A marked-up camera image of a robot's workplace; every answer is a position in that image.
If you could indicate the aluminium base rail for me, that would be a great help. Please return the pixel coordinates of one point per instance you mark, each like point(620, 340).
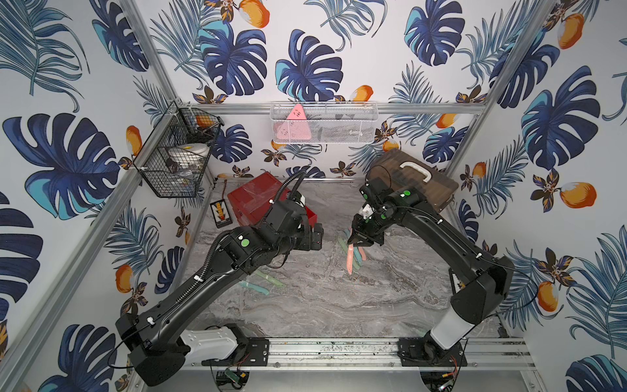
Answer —
point(368, 354)

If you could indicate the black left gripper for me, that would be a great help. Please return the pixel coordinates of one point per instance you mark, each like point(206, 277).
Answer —
point(316, 236)

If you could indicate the white storage box brown lid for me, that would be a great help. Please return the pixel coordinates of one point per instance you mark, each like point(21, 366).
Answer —
point(397, 169)

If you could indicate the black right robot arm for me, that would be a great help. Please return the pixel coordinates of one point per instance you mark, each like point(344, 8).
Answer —
point(486, 279)

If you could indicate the teal ceramic fruit knife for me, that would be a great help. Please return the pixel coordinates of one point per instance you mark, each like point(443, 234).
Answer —
point(362, 254)

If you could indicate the pink triangle item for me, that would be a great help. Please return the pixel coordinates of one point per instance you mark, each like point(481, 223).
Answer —
point(295, 127)

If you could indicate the red drawer cabinet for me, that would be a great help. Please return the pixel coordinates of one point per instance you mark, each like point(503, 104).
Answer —
point(250, 202)

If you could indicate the clear wall shelf tray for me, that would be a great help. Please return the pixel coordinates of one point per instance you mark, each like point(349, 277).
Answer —
point(339, 123)

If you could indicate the black wire basket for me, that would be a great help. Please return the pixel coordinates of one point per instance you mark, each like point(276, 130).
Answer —
point(179, 151)

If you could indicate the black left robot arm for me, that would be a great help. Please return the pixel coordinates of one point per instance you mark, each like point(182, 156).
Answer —
point(155, 338)

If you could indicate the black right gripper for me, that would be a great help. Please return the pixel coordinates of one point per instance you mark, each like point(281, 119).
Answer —
point(357, 236)

